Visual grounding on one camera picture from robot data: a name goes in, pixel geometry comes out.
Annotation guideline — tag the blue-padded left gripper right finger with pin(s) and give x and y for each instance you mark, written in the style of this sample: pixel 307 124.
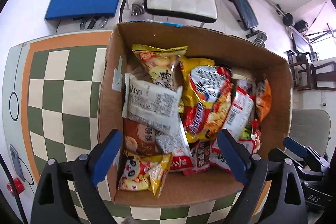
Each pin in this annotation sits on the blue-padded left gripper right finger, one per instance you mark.
pixel 250 170

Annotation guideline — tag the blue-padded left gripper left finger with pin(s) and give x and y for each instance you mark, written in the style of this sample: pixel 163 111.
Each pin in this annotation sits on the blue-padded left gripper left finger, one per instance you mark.
pixel 90 169

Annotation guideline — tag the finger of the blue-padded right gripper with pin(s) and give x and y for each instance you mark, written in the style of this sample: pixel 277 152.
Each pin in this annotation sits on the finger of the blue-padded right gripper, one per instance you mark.
pixel 296 146

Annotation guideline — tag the yellow panda snack bag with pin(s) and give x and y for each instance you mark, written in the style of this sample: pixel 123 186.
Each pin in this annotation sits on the yellow panda snack bag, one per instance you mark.
pixel 145 172

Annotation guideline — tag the red white chicken snack pack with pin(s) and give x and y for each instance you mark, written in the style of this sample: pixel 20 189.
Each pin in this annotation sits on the red white chicken snack pack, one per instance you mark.
pixel 205 154

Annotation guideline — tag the white red sausage packet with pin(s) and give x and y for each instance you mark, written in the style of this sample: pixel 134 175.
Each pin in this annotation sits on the white red sausage packet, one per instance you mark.
pixel 243 104

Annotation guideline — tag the orange snack bag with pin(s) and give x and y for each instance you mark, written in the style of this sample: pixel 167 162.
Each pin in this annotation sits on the orange snack bag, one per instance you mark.
pixel 263 99

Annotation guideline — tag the white grey snack packet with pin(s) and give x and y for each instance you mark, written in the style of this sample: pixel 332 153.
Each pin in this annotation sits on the white grey snack packet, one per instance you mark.
pixel 151 104

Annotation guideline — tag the yellow red noodle bag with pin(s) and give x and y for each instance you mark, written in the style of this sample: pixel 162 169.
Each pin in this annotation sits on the yellow red noodle bag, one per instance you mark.
pixel 206 97

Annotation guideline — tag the red white shrimp snack bag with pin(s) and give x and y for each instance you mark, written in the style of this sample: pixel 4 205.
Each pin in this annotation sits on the red white shrimp snack bag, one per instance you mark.
pixel 177 145

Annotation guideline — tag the yellow biscuit snack bag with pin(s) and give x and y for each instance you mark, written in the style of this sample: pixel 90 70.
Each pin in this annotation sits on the yellow biscuit snack bag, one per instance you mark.
pixel 160 63

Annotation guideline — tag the grey office chair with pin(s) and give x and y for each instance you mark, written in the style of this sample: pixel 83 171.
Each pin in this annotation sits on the grey office chair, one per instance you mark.
pixel 311 128

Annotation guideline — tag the brown red snack bag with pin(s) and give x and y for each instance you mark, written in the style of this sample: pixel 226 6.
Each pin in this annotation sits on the brown red snack bag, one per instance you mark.
pixel 140 138

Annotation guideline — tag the red soda can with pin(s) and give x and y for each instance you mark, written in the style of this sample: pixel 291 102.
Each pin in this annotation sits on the red soda can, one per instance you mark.
pixel 18 186

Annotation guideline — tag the grey smartphone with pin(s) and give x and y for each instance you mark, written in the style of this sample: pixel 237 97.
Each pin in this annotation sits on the grey smartphone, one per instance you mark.
pixel 16 163

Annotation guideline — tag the brown wooden chair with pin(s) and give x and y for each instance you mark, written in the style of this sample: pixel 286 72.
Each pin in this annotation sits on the brown wooden chair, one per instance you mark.
pixel 312 76

